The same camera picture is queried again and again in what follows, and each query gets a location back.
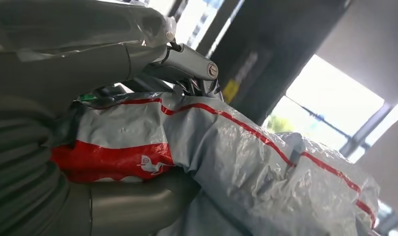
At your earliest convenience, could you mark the grey courier bag red print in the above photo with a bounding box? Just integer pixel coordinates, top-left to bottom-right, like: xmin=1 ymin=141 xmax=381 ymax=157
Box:
xmin=50 ymin=91 xmax=380 ymax=236

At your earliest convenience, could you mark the bright window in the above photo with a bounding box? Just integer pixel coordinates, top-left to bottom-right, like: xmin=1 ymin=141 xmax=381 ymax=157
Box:
xmin=263 ymin=55 xmax=386 ymax=160

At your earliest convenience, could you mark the black yellow column label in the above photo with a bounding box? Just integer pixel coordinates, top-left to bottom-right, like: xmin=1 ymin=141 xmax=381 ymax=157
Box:
xmin=221 ymin=49 xmax=273 ymax=106

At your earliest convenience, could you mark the black scanner column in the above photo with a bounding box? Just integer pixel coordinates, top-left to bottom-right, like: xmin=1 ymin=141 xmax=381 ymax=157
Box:
xmin=210 ymin=0 xmax=353 ymax=126

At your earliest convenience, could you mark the green plastic crate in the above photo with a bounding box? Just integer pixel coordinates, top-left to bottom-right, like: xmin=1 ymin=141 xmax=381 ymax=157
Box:
xmin=77 ymin=93 xmax=99 ymax=102

